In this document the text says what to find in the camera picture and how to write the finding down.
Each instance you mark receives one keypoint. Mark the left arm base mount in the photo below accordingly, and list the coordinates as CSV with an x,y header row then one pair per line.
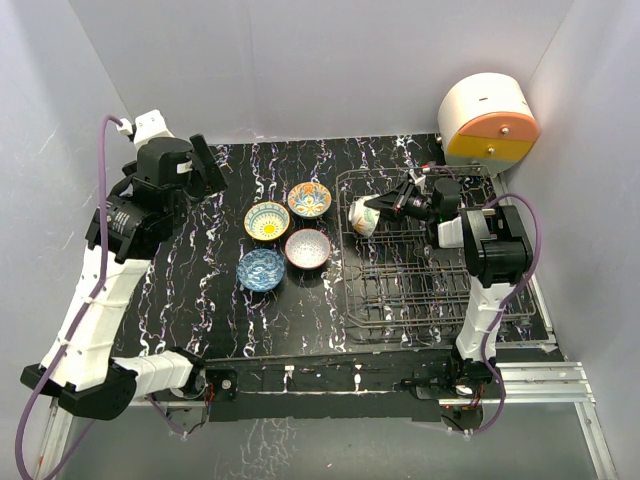
x,y
205,386

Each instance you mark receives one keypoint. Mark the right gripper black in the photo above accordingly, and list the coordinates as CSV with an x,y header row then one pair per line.
x,y
394,199

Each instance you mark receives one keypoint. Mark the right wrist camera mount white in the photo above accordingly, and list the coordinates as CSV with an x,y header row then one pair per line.
x,y
418,177

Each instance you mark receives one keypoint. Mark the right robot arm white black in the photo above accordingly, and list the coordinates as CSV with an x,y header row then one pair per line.
x,y
498,256

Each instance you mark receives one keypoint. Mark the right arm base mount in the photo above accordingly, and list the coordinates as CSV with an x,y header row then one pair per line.
x,y
459,394

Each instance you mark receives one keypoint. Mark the aluminium frame rail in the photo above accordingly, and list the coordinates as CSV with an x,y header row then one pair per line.
x,y
546,428

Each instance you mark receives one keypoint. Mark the white round drawer cabinet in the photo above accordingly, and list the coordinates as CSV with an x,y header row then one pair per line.
x,y
485,119

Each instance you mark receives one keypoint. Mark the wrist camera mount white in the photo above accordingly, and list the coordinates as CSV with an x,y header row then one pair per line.
x,y
418,177
145,127

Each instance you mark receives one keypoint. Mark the yellow sun pattern bowl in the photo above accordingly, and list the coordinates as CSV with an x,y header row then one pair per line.
x,y
267,221

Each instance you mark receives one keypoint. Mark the orange flower leaf bowl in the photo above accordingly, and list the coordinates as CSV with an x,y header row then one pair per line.
x,y
363,219

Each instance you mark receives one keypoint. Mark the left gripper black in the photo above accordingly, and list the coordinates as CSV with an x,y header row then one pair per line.
x,y
213,179

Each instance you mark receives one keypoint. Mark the grey wire dish rack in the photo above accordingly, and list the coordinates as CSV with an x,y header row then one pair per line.
x,y
396,286

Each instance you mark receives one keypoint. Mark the orange blue floral bowl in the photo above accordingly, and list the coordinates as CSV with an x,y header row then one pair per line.
x,y
309,200

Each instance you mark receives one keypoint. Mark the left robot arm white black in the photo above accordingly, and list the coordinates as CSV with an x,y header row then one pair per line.
x,y
138,215

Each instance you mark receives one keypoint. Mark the red rim grey pattern bowl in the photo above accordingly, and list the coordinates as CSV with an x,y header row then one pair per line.
x,y
308,249

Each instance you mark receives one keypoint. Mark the blue wave pattern bowl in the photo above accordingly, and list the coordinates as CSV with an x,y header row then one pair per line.
x,y
260,270

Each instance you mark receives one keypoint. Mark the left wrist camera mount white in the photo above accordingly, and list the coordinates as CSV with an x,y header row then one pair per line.
x,y
145,127

